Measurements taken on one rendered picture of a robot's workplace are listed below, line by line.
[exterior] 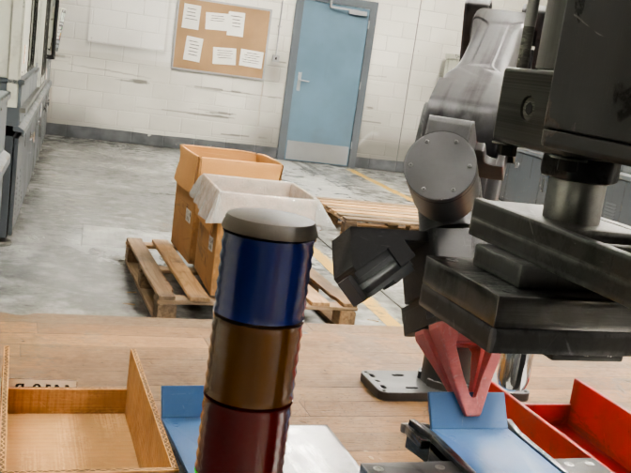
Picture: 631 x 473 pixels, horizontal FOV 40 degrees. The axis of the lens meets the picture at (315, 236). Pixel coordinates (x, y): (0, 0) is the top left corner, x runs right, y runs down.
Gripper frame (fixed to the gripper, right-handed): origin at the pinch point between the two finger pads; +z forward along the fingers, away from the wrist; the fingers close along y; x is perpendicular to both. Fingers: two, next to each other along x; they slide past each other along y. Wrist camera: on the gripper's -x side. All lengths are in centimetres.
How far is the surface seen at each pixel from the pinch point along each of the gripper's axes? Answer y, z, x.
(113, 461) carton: -14.6, 2.7, -26.8
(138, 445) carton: -14.3, 1.5, -24.7
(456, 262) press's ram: 13.3, -8.3, -7.5
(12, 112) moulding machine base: -406, -208, -37
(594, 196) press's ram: 20.7, -10.9, -1.3
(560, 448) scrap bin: -5.9, 3.2, 12.3
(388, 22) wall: -862, -601, 426
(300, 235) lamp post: 33.3, -3.0, -25.8
